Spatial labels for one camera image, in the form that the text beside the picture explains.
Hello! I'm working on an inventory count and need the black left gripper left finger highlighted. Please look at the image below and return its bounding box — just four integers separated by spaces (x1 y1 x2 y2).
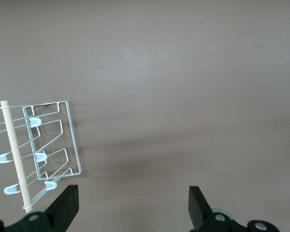
0 185 80 232

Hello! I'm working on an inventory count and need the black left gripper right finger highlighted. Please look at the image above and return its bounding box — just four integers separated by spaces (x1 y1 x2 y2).
188 186 280 232

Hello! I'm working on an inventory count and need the white wire rack wooden rod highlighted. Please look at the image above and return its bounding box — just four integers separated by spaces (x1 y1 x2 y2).
0 100 82 213

